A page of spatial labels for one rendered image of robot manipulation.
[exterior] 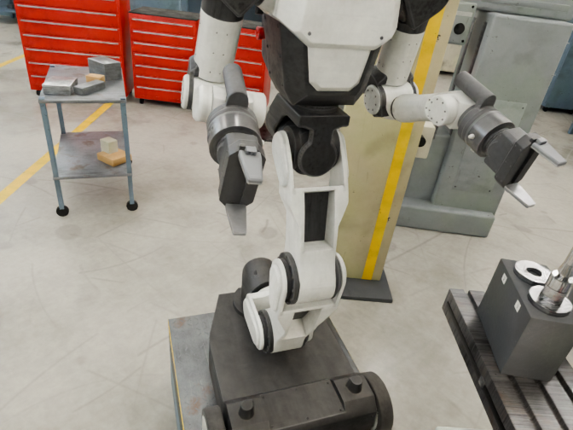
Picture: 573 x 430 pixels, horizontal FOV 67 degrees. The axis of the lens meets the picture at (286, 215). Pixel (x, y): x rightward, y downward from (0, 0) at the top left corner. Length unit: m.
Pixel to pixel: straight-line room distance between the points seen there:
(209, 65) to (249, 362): 0.97
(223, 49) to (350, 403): 1.07
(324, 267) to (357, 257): 1.59
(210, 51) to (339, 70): 0.28
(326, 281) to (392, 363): 1.34
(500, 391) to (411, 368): 1.32
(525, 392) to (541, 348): 0.11
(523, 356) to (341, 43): 0.81
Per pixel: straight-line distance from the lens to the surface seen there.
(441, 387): 2.45
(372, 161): 2.41
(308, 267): 1.13
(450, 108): 1.00
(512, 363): 1.20
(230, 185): 0.67
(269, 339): 1.44
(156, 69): 5.38
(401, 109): 1.17
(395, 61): 1.19
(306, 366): 1.57
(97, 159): 3.47
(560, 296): 1.14
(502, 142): 0.95
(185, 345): 1.83
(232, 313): 1.71
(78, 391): 2.28
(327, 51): 0.97
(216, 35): 0.99
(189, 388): 1.71
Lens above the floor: 1.77
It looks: 31 degrees down
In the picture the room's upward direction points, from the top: 7 degrees clockwise
